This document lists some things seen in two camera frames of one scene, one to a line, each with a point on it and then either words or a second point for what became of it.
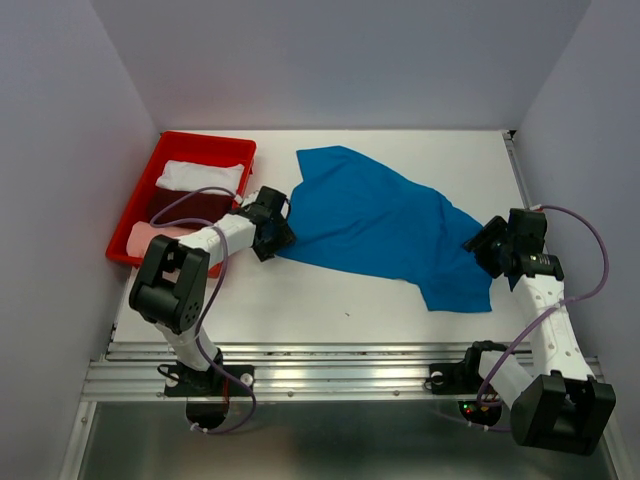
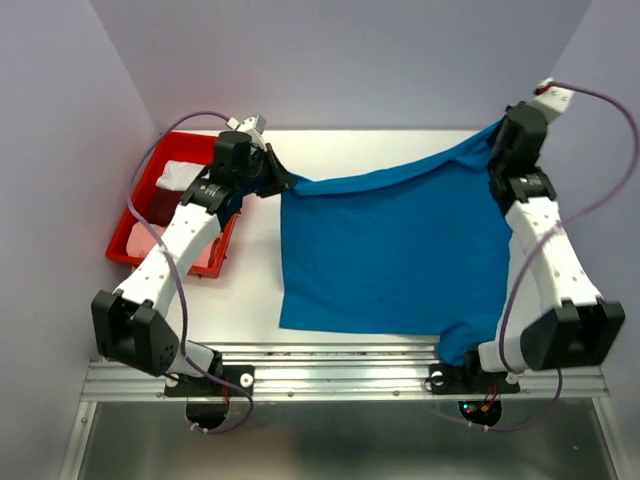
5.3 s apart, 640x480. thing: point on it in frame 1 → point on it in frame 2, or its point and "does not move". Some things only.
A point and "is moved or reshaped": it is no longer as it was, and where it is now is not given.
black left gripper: (285, 237) → (280, 179)
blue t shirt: (353, 212) is moved or reshaped
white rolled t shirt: (191, 176) does not move
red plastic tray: (177, 146) does not move
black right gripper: (495, 227) → (502, 124)
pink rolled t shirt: (143, 232) does not move
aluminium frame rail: (286, 372) does not move
